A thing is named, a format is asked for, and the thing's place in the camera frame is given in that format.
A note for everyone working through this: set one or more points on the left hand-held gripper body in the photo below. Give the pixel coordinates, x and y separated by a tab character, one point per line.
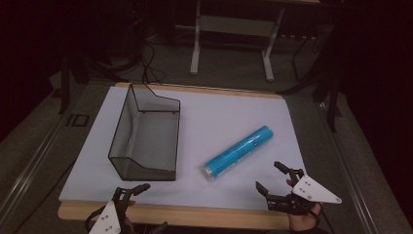
107	218

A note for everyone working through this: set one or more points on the white paper sheet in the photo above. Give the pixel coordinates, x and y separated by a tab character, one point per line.
211	110

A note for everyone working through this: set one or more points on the blue cylindrical tube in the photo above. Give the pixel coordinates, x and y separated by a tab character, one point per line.
235	153

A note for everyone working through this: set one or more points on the white metal stand frame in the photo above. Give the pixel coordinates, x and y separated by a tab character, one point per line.
233	26

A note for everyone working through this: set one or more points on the black floor bracket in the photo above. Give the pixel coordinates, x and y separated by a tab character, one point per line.
78	120

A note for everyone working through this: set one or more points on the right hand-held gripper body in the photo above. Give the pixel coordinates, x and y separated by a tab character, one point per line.
303	195

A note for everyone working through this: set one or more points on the person's right hand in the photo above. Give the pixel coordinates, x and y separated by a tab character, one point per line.
302	221

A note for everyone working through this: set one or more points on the person's left hand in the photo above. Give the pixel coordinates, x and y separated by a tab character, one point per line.
127	223

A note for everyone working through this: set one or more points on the grey metal floor rail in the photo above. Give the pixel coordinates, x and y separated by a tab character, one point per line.
29	169
349	169

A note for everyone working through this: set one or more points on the black metal stand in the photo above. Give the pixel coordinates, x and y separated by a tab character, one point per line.
331	97
65	84

